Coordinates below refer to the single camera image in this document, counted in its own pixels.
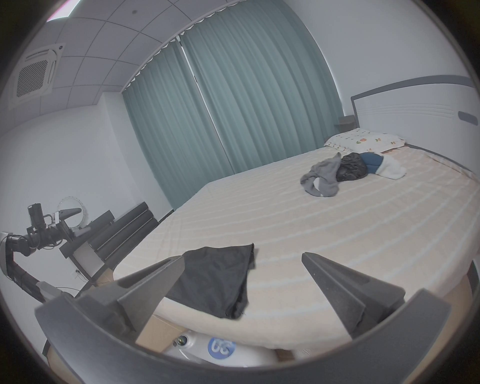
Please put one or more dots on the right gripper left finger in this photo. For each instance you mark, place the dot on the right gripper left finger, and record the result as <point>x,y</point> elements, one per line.
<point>150,288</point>

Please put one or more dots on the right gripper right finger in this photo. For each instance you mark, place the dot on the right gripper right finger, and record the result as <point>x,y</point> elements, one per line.
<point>348,292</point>

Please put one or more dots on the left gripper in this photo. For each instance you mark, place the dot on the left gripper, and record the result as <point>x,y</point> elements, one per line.
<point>51,225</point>

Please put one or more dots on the black T-shirt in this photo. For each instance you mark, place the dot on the black T-shirt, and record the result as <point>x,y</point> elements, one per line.
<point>213,277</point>

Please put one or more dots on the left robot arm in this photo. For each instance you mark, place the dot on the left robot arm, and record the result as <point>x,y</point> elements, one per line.
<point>22,242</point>

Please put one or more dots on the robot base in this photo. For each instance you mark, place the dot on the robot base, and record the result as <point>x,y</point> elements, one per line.
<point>247,354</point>

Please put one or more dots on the bed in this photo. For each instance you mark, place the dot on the bed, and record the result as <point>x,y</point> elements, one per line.
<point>337,232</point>

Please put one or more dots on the black chest of drawers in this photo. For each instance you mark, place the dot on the black chest of drawers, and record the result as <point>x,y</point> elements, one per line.
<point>127,228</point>

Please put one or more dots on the grey garment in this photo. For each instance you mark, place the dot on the grey garment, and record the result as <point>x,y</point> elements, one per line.
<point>324,178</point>

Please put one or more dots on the black shiny garment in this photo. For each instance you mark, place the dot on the black shiny garment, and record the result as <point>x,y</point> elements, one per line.
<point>350,168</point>

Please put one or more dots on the blue-green curtain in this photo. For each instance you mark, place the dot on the blue-green curtain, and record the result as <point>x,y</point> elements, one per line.
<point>168,131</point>
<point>262,86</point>

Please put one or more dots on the dark blue garment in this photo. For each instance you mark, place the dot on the dark blue garment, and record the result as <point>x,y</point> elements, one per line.
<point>372,163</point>

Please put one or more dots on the white garment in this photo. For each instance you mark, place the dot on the white garment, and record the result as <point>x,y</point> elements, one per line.
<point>393,168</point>

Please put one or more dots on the ceiling air conditioner vent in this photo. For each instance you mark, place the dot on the ceiling air conditioner vent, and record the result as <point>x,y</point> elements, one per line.
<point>35,75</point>

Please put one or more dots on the white printed pillow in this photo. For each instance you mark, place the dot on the white printed pillow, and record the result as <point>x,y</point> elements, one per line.
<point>365,139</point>

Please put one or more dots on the grey bedside table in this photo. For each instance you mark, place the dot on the grey bedside table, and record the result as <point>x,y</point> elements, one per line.
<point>345,125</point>

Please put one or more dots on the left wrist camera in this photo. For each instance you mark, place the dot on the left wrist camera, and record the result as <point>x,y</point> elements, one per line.
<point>35,214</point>

